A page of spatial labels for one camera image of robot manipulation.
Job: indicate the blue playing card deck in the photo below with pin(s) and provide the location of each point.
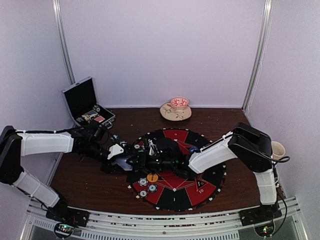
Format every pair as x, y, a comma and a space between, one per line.
121, 163

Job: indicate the white printed ceramic mug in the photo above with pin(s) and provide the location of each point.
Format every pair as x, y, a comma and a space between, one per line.
278, 150

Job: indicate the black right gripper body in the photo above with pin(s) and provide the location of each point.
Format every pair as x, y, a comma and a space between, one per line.
152, 165

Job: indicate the blue small blind button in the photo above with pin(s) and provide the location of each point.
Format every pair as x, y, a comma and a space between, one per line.
194, 150

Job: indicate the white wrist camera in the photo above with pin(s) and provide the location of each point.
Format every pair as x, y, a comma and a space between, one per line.
152, 148
114, 150

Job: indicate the blue white chip seat two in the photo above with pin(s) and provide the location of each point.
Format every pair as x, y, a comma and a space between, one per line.
143, 182

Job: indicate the cream floral ceramic plate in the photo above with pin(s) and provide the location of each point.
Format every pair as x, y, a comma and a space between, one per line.
171, 113

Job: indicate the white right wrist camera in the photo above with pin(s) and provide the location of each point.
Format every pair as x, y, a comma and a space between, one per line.
152, 148

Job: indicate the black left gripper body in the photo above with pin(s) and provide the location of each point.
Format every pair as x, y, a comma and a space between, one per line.
92, 152

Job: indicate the black hundred chip seat two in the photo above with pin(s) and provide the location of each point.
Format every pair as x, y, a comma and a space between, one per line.
143, 193

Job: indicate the aluminium corner post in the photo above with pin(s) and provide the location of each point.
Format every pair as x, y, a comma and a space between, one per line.
261, 46
63, 42

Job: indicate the orange big blind button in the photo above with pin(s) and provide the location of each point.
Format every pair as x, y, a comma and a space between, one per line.
152, 177

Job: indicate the aluminium poker chip case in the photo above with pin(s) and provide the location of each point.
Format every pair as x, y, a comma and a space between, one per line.
83, 106

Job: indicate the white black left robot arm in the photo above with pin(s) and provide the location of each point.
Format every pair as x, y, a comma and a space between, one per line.
16, 144

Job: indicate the red patterned white bowl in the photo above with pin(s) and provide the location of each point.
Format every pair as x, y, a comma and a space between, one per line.
179, 103

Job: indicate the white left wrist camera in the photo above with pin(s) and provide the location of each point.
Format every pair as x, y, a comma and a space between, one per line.
114, 150

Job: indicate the right aluminium corner post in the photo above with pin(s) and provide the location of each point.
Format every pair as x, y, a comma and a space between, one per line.
261, 46

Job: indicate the aluminium front rail frame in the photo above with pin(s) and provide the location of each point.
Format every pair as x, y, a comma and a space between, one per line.
223, 225

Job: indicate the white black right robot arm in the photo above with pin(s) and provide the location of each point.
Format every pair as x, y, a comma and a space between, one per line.
245, 143

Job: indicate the round red black poker mat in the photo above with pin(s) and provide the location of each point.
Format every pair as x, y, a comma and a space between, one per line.
173, 192

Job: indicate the left aluminium corner post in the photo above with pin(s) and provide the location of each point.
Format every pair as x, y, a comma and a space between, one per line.
63, 42

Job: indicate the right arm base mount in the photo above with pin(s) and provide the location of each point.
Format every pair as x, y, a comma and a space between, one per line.
262, 213

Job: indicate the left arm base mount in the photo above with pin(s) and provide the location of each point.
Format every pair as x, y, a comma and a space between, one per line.
63, 213

